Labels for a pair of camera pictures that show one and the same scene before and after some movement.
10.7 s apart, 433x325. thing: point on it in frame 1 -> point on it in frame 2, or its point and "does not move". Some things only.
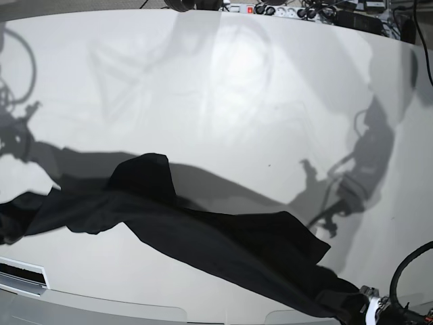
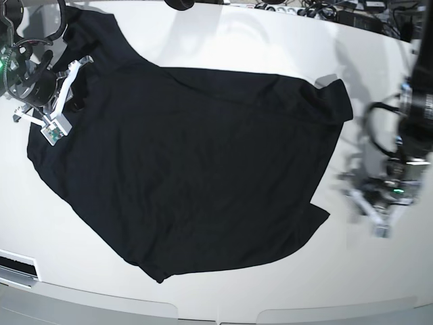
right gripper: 380,311 -> 383,193
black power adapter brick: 359,21 does not move
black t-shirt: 272,253 -> 186,169
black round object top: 180,5 does not move
